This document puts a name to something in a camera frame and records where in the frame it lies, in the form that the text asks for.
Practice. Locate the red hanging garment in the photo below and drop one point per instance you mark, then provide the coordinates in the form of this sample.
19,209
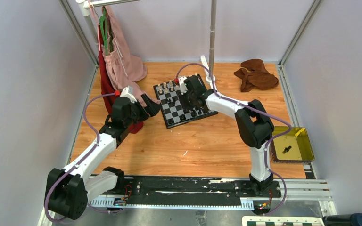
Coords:
107,88

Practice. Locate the black white chessboard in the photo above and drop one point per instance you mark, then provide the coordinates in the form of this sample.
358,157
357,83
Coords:
173,112

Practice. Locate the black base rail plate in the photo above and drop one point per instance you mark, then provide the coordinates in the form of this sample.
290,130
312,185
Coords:
188,192

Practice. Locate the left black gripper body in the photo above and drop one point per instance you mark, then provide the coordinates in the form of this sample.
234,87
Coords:
138,113

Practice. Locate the green clothes hanger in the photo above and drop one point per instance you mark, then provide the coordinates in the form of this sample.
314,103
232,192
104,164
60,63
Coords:
103,30

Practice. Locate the yellow transparent tray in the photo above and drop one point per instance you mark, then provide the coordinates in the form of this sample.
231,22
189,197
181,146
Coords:
301,152

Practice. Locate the dark blue object corner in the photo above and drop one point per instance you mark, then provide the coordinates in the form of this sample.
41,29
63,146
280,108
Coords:
343,220

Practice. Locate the pink hanging garment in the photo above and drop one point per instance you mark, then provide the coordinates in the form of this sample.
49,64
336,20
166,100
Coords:
123,68

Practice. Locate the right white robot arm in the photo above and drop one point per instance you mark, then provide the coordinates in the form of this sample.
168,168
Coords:
254,125

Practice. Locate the brown cloth pile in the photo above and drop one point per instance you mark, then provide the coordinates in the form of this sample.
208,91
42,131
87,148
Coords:
254,75

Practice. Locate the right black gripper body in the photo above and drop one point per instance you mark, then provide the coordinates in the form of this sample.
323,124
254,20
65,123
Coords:
187,100

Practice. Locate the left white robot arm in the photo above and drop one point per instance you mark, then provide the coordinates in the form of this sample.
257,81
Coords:
70,190

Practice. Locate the white clothes rack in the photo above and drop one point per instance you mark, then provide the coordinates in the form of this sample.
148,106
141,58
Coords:
87,8

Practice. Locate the black piece in tray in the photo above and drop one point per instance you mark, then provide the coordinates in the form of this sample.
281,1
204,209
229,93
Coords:
287,149

